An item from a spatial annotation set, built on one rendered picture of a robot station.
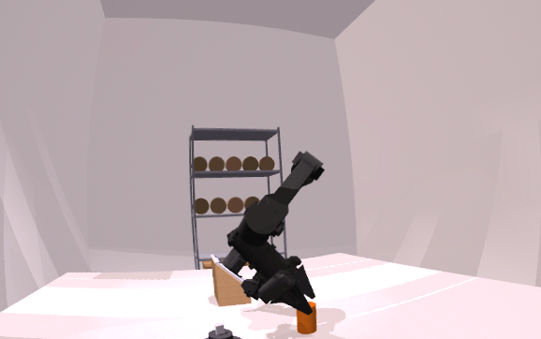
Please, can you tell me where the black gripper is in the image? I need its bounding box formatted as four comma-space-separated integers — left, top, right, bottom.
246, 242, 315, 316

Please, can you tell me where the orange knob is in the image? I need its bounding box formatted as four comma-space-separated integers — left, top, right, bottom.
297, 302, 317, 334

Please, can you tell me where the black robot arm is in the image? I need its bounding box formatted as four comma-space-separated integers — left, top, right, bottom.
218, 151, 324, 301

